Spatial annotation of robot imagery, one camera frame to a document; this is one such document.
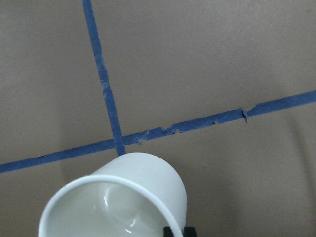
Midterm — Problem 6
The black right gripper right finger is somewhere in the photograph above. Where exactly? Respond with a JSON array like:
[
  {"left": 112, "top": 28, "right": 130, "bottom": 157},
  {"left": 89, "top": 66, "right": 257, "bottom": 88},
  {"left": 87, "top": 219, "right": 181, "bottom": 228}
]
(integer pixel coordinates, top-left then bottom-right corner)
[{"left": 183, "top": 227, "right": 197, "bottom": 237}]

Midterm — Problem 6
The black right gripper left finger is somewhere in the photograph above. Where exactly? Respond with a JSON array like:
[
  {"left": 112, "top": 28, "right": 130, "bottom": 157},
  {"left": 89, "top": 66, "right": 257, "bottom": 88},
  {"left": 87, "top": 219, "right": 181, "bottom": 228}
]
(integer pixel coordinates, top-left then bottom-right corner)
[{"left": 163, "top": 227, "right": 173, "bottom": 237}]

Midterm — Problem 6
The white paper cup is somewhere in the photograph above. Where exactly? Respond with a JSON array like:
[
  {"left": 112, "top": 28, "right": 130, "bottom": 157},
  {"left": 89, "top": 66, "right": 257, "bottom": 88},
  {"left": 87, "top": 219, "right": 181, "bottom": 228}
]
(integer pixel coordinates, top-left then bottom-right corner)
[{"left": 38, "top": 153, "right": 187, "bottom": 237}]

